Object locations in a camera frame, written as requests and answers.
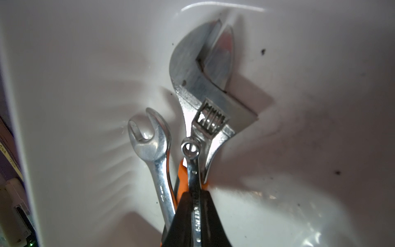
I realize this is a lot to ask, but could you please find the white plastic storage box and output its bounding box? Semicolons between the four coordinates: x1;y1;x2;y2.
1;1;395;247

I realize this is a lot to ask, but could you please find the small silver ring wrench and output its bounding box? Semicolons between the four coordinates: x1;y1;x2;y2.
181;136;203;247

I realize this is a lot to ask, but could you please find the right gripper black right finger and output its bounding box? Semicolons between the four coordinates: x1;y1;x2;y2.
200;190;232;247

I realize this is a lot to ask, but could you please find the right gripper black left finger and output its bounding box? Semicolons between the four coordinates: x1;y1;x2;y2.
161;192;193;247

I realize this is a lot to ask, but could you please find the silver wrench in box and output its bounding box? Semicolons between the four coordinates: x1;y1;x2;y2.
128;108;177;229

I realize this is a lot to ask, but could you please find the adjustable wrench orange handle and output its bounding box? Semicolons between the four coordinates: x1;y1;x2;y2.
169;20;258;186

